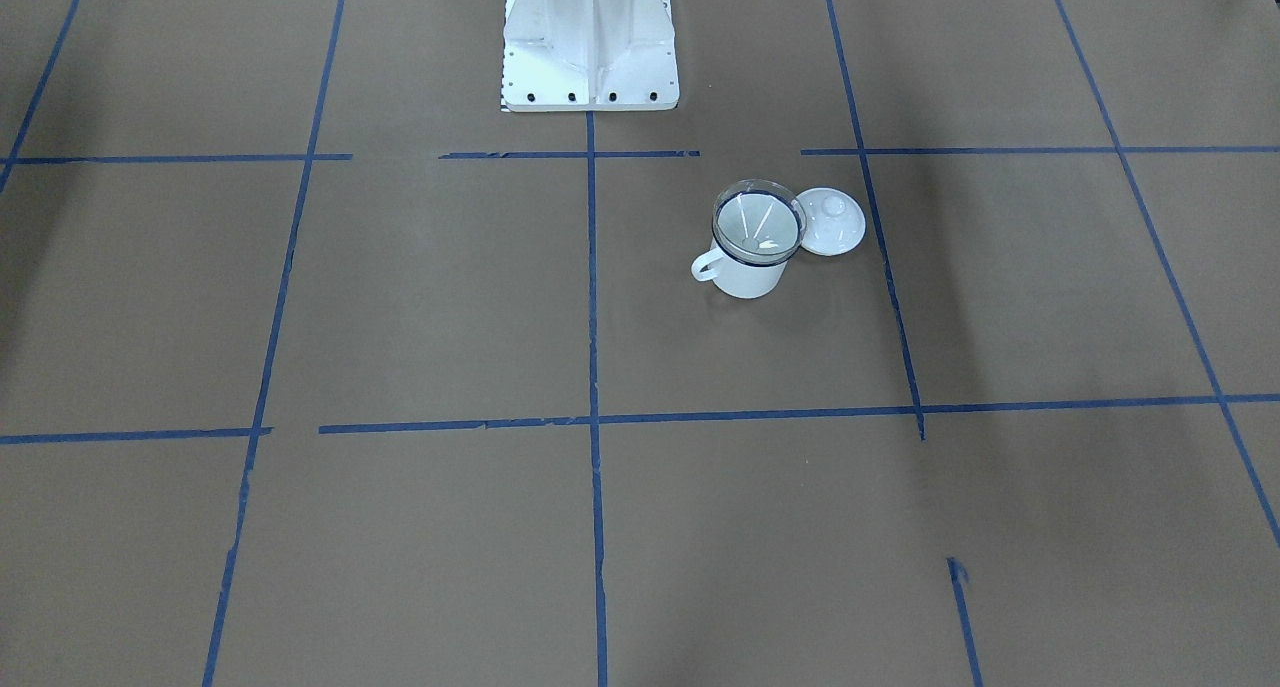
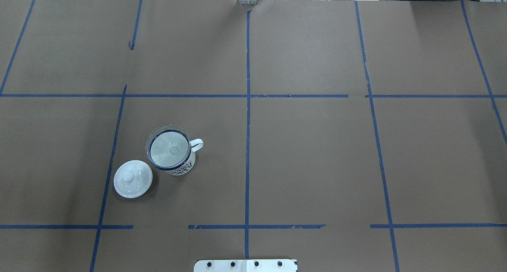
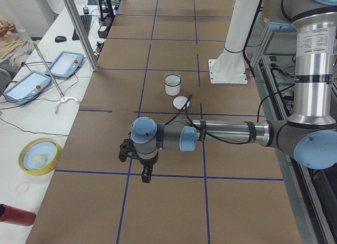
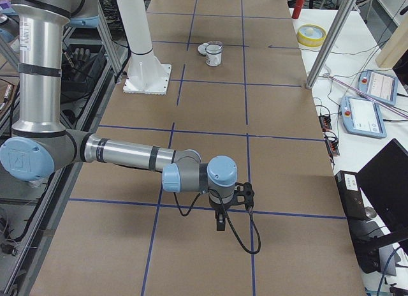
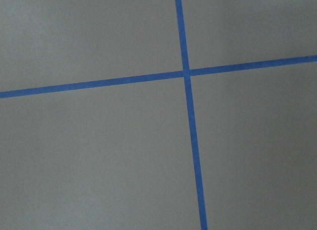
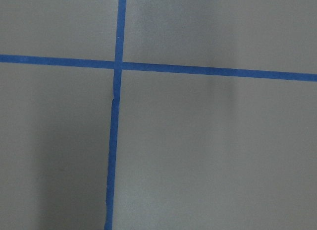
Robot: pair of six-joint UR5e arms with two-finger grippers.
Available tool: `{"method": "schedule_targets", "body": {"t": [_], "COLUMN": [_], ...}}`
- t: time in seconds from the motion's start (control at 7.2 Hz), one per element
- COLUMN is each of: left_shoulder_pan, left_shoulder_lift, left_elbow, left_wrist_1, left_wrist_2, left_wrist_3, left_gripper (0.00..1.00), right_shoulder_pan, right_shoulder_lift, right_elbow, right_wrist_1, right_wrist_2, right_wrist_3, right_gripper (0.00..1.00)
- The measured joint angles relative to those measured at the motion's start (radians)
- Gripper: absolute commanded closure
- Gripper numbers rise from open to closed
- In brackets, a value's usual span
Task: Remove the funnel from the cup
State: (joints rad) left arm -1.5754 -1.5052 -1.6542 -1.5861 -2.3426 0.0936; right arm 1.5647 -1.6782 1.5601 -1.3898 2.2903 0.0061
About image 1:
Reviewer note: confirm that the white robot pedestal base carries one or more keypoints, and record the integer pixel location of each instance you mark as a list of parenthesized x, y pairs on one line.
[(581, 55)]

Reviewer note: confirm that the clear plastic funnel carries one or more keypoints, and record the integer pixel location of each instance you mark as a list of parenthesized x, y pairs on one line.
[(758, 222)]

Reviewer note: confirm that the white mug lid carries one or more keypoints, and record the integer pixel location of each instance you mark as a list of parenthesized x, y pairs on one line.
[(834, 222)]

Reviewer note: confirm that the white enamel mug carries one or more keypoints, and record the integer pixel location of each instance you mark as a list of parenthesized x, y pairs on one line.
[(745, 268)]

